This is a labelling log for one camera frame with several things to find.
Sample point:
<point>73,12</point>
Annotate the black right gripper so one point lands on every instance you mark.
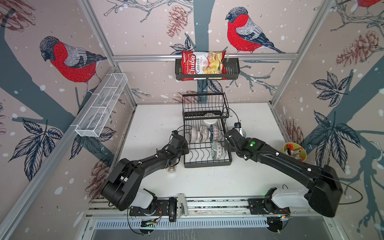
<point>227,147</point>

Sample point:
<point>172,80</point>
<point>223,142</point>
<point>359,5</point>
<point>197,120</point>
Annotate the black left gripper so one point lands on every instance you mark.
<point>186,150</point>

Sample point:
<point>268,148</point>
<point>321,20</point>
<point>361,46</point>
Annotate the grey green patterned bowl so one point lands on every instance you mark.
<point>216,150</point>

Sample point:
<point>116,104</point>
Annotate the light green inside bowl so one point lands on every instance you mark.
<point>242,132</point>

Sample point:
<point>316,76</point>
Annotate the blue patterned bowl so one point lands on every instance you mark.
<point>214,133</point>

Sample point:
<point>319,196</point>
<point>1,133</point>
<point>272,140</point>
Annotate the white brown patterned bowl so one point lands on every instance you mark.
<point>204,133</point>

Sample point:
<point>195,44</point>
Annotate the white ceramic bowl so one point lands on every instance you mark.
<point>210,119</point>

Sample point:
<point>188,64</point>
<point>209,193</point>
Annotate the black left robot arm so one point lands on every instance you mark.
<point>122,186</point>

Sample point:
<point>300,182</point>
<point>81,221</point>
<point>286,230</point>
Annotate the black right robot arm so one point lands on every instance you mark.
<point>324,188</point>

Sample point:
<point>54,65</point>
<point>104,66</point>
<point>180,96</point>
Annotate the black two-tier dish rack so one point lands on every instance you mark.
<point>195,106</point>

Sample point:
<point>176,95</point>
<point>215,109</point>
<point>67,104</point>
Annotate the small glass spice jar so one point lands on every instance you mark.
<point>172,169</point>

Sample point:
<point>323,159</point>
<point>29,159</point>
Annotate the yellow cup with markers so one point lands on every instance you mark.
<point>295,150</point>

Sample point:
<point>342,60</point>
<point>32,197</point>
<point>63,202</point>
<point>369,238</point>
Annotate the red cassava chips bag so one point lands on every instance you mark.
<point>203,63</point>

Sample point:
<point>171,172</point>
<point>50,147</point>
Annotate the black wall wire basket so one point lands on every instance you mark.
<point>231,65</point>

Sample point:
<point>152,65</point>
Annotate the white wire wall shelf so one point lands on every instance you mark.
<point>98,113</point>

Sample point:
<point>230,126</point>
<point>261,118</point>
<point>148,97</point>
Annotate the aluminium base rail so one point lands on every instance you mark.
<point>198,213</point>

